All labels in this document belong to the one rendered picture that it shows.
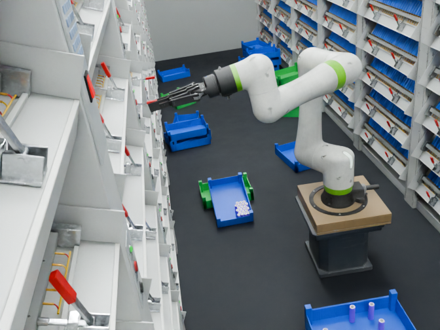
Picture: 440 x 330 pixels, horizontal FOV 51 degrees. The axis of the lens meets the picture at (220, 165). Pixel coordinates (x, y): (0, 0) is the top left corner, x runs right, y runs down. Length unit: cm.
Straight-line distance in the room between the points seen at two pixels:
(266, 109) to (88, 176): 105
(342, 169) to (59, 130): 164
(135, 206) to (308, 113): 114
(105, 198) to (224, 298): 162
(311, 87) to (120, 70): 73
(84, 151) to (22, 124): 12
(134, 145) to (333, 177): 98
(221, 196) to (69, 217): 213
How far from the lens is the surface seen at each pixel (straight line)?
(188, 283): 228
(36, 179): 37
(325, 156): 202
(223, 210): 264
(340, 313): 165
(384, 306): 169
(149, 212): 140
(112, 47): 125
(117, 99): 111
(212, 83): 154
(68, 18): 55
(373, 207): 211
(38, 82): 54
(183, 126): 358
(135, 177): 118
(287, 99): 161
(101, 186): 59
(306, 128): 205
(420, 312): 216
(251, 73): 154
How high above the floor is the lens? 154
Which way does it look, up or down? 29 degrees down
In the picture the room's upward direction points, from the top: 8 degrees counter-clockwise
